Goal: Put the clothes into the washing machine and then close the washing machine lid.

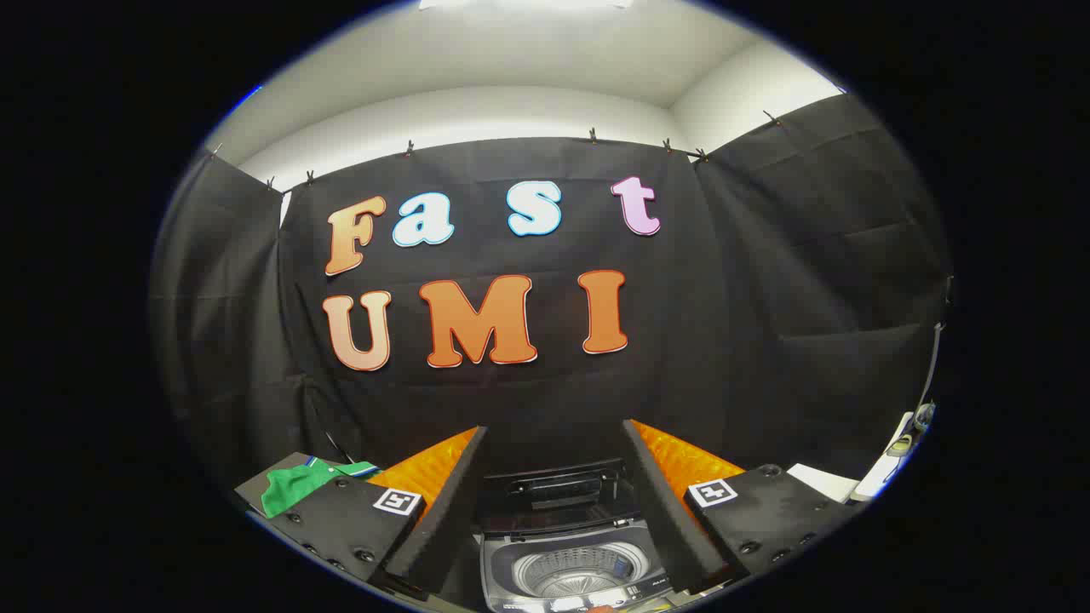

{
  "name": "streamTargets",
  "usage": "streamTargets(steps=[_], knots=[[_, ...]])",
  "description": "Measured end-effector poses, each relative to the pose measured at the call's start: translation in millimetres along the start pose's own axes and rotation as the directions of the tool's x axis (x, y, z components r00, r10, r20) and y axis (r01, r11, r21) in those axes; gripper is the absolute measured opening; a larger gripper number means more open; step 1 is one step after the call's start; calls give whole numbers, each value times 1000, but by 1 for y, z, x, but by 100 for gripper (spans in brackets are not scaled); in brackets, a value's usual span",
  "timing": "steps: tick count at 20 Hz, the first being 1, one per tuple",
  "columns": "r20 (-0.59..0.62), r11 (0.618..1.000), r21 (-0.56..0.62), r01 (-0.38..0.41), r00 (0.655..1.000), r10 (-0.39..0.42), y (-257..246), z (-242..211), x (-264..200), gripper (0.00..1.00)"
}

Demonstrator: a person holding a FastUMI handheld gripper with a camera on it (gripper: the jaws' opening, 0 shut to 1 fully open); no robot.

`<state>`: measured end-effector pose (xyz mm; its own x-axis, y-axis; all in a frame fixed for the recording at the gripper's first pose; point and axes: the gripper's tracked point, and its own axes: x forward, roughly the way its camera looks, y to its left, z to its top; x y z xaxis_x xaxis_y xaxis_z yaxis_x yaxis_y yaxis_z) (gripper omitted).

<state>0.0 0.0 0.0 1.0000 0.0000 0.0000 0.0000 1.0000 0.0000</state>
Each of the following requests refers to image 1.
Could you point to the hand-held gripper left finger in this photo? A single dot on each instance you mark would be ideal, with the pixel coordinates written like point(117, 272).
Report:
point(447, 511)

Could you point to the white board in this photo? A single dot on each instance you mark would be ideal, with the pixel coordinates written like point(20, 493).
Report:
point(822, 483)

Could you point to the green polo shirt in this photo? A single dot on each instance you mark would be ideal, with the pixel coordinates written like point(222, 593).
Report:
point(289, 489)

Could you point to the grey washing machine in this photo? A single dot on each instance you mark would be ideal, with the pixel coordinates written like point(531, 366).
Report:
point(570, 575)

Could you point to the white plastic device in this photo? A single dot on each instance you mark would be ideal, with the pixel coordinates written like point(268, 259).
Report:
point(886, 455)

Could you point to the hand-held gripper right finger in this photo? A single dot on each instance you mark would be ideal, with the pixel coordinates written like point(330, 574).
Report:
point(660, 511)

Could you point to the grey platform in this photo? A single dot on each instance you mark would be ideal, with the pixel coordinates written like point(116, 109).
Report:
point(251, 489)

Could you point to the black backdrop cloth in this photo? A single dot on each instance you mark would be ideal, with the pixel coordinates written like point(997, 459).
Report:
point(528, 400)

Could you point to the dark glass washing machine lid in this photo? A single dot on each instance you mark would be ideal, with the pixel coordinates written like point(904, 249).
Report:
point(553, 498)

